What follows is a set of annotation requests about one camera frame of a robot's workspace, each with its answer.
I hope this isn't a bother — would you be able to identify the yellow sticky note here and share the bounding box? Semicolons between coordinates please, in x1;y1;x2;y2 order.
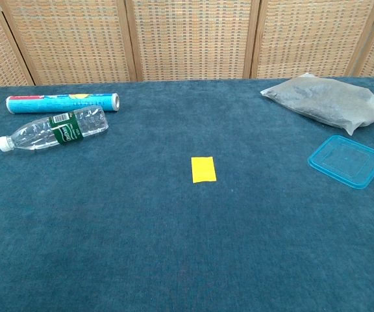
191;156;218;185

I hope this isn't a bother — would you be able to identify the blue velvet tablecloth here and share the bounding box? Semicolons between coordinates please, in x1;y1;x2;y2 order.
0;75;374;312

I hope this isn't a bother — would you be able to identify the grey granule filled bag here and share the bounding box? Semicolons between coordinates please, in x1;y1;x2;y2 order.
260;73;374;137

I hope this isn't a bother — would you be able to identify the blue printed wrap roll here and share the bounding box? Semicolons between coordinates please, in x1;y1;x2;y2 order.
5;92;120;115

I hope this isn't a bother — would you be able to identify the clear plastic water bottle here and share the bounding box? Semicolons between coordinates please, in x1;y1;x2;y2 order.
0;105;110;153

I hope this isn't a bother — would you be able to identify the blue translucent container lid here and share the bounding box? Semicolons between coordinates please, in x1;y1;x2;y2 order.
307;135;374;190

